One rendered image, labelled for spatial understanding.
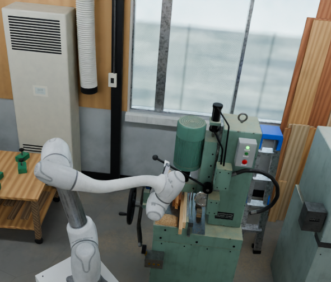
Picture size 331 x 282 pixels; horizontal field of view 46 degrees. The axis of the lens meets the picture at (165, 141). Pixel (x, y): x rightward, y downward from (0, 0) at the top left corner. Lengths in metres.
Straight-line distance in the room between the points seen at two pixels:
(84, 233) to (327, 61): 2.45
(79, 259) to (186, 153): 0.85
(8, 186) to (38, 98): 0.82
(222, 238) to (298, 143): 1.44
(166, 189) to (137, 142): 2.06
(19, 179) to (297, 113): 2.49
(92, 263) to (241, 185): 0.99
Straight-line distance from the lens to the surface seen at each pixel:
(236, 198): 2.50
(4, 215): 3.70
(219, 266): 2.74
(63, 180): 1.84
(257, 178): 3.26
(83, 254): 2.17
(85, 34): 3.42
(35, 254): 3.55
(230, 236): 2.58
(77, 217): 2.22
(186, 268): 2.77
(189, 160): 2.36
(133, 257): 3.46
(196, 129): 2.25
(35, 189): 3.35
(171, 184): 1.93
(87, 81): 3.55
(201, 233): 2.56
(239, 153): 2.23
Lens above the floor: 2.55
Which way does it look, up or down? 30 degrees down
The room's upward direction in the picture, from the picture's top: 5 degrees clockwise
